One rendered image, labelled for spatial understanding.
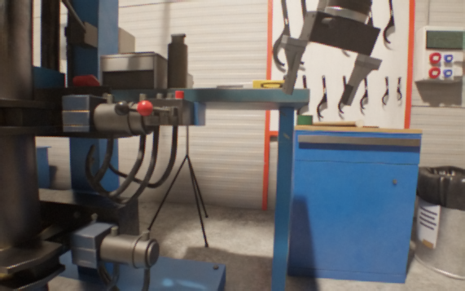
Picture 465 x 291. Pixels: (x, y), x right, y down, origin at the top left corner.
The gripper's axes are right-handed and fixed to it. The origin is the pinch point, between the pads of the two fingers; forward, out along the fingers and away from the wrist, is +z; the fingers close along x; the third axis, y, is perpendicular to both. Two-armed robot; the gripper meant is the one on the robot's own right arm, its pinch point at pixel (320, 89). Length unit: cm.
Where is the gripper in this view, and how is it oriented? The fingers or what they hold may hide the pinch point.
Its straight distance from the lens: 51.6
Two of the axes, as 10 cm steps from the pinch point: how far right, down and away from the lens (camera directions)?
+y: 1.0, 4.8, -8.7
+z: -1.9, 8.7, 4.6
